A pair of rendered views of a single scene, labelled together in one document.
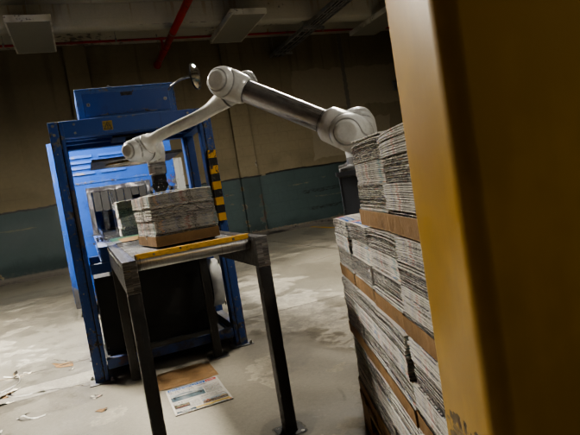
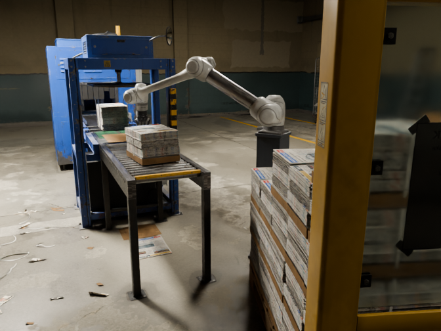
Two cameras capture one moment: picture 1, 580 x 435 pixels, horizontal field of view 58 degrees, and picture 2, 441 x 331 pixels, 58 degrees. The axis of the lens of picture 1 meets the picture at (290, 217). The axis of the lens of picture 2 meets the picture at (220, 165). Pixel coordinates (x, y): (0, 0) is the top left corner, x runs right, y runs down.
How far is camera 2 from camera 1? 0.71 m
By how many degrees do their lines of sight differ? 11
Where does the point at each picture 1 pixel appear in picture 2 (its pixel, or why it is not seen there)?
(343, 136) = (265, 119)
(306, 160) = (224, 67)
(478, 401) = not seen: outside the picture
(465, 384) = not seen: outside the picture
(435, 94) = (317, 287)
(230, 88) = (200, 73)
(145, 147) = (138, 96)
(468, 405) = not seen: outside the picture
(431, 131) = (314, 291)
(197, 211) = (168, 145)
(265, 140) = (197, 47)
